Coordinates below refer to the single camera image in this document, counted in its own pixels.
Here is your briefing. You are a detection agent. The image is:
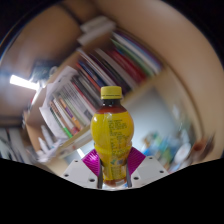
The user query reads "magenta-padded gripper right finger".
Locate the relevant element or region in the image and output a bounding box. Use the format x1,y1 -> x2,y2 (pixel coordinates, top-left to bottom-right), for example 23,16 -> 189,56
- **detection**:
125,147 -> 169,188

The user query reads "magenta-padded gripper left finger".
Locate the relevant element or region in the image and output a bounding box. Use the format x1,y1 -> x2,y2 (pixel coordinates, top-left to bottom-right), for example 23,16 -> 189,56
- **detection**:
61,148 -> 104,190

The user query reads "wooden shelf unit with books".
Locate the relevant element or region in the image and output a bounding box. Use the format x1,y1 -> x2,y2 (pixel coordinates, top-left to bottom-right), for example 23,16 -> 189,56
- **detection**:
23,14 -> 168,161

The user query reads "ceiling light strip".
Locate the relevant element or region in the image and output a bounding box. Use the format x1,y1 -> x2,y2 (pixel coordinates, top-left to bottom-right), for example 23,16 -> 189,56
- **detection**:
9,74 -> 40,92

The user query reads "yellow drink bottle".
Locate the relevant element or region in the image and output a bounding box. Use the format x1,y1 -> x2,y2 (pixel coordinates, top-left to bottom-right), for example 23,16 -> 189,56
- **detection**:
90,85 -> 135,188

